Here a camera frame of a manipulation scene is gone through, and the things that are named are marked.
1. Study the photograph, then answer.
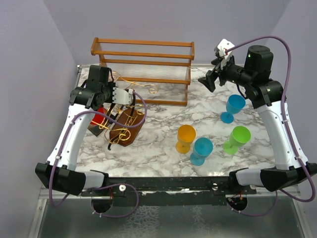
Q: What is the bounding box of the teal plastic wine glass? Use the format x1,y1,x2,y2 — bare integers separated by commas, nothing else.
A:
190,137,213,166

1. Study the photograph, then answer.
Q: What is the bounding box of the green plastic wine glass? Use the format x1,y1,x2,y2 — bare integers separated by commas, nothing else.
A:
222,126,251,155

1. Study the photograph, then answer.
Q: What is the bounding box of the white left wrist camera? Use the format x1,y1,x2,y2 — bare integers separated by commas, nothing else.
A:
112,87,134,105

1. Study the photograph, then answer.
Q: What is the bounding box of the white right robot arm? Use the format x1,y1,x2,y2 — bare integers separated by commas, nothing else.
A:
199,40,317,194

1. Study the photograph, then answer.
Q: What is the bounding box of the red plastic wine glass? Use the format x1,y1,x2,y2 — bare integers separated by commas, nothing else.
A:
90,107,107,125

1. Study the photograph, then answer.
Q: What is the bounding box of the black mounting rail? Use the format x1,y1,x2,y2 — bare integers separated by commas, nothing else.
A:
81,176,256,207

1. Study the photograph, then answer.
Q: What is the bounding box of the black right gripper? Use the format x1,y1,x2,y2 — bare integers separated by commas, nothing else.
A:
198,54,254,92

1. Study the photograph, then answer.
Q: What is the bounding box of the wooden wine glass rack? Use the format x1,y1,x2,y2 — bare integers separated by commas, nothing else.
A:
91,37,195,106

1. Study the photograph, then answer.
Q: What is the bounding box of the gold wire glass holder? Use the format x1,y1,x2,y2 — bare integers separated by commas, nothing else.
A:
98,70,159,150

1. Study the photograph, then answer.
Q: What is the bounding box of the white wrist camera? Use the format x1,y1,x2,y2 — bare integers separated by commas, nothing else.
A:
112,87,134,105
214,38,235,69

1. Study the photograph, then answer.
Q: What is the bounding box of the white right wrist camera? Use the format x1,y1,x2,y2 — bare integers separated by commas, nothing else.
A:
214,38,235,69

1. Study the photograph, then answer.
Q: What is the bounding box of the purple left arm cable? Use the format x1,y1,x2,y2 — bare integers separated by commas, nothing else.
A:
48,90,148,219

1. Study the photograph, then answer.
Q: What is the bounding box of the dark book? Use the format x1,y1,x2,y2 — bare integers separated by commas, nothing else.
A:
88,124,104,137

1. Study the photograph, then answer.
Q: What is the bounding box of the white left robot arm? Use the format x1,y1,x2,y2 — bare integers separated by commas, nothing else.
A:
35,65,115,196

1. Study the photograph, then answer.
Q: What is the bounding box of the orange plastic wine glass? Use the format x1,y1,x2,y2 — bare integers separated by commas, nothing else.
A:
175,124,196,154

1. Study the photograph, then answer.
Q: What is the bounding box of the blue plastic wine glass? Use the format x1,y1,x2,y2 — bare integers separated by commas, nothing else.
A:
220,94,246,124

